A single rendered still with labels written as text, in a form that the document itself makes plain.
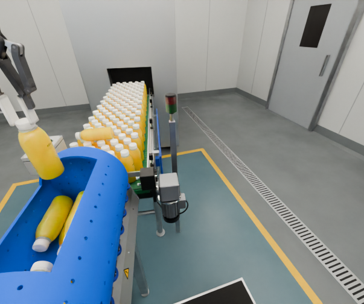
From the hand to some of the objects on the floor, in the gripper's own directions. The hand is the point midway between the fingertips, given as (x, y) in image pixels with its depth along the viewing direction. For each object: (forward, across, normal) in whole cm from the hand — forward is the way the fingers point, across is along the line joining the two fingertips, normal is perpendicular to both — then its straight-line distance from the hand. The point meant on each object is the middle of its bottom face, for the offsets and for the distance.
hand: (18, 110), depth 45 cm
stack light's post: (+140, +42, +56) cm, 157 cm away
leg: (+140, +12, +12) cm, 141 cm away
